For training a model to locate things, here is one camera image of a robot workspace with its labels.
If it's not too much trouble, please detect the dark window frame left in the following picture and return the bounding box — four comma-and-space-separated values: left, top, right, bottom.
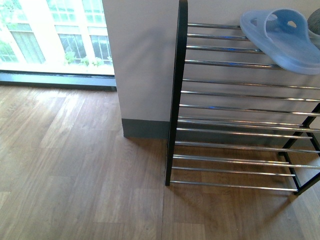
0, 70, 117, 92

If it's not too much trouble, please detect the black metal shoe rack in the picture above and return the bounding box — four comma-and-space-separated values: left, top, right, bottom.
165, 0, 320, 195

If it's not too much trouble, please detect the white slide sandal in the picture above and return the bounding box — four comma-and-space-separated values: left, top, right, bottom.
240, 8, 320, 75

